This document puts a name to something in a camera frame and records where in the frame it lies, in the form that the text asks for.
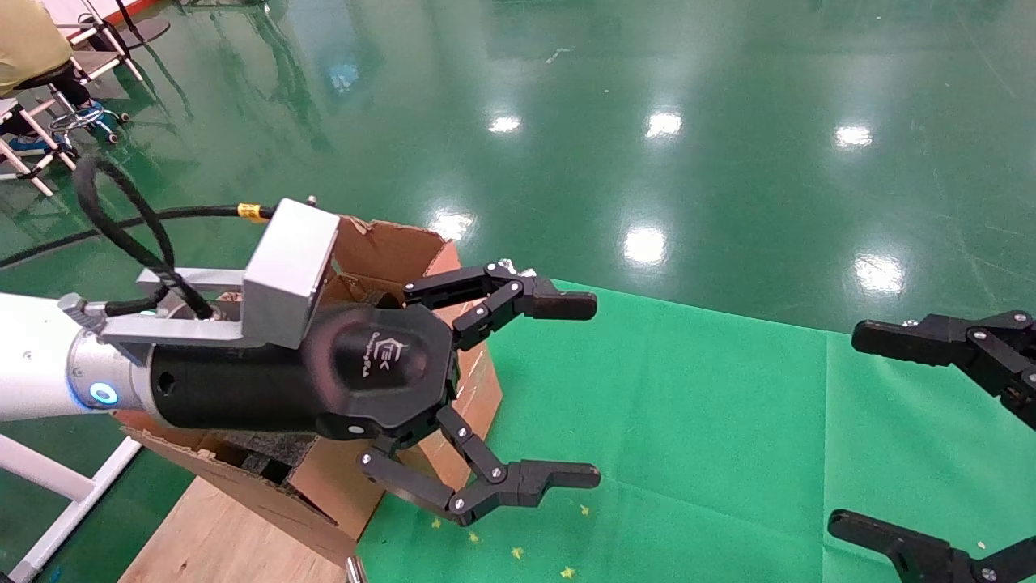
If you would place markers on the person in yellow shirt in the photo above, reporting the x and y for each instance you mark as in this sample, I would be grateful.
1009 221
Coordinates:
28 40

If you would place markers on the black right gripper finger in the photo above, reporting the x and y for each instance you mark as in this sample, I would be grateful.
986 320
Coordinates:
914 340
923 559

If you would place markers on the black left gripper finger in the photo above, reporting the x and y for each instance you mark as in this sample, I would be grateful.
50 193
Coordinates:
518 486
558 304

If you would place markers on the black floor stand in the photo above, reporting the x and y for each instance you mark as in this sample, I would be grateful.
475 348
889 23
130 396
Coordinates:
147 31

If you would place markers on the large open cardboard carton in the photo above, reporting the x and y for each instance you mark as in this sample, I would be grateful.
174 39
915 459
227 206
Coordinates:
388 251

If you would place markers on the green cloth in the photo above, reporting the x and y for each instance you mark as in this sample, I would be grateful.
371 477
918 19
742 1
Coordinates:
688 421

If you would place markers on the white tube leg frame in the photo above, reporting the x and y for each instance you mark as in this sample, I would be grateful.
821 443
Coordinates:
40 474

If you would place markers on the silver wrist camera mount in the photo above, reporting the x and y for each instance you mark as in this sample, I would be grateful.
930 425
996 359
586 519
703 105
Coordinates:
287 267

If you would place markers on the black swivel stool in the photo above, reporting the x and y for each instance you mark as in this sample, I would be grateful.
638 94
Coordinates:
48 78

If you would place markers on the white tube table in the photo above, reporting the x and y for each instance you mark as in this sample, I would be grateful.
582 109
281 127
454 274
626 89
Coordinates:
121 50

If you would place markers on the small white stool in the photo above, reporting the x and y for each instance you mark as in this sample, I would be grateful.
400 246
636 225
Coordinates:
36 174

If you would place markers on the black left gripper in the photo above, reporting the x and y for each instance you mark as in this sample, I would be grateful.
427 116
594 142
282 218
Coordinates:
267 389

